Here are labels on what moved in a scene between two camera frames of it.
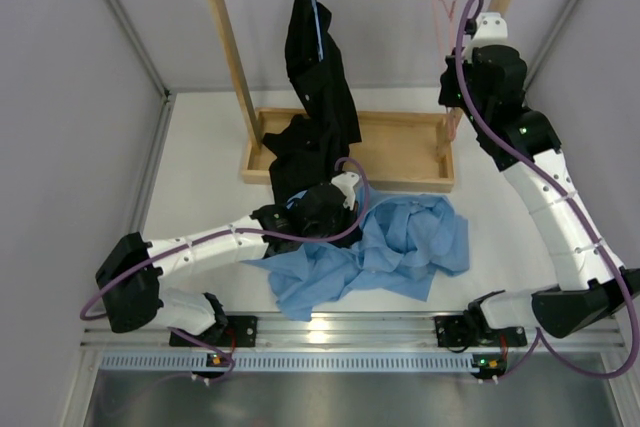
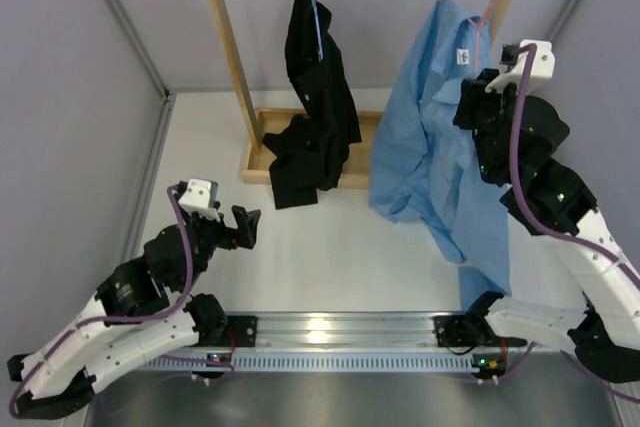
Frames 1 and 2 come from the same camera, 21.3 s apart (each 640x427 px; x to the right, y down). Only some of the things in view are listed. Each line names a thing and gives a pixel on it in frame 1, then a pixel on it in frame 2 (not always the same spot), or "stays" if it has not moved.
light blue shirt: x=404 y=242 → x=428 y=173
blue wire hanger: x=315 y=13 stays
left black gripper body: x=341 y=222 → x=212 y=234
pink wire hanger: x=451 y=117 → x=479 y=23
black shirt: x=309 y=148 stays
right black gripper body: x=450 y=94 → x=483 y=114
